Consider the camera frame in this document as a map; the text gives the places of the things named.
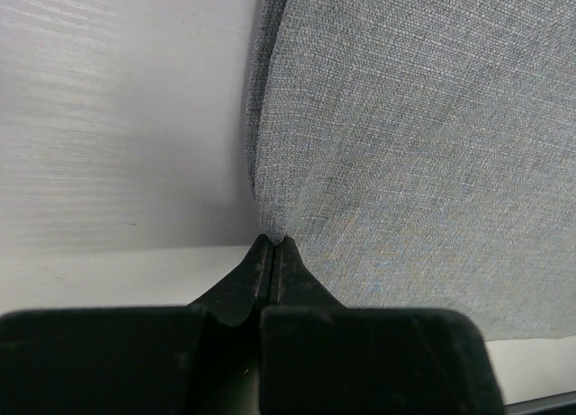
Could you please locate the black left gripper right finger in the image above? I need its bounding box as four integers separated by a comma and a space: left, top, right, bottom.
258, 238, 504, 414

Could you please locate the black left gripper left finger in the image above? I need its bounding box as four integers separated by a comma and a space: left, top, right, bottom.
1, 236, 274, 414

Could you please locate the grey cloth napkin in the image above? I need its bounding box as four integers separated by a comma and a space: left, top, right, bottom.
246, 0, 575, 340

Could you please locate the aluminium rail frame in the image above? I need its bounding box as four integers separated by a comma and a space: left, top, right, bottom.
506, 392, 576, 415

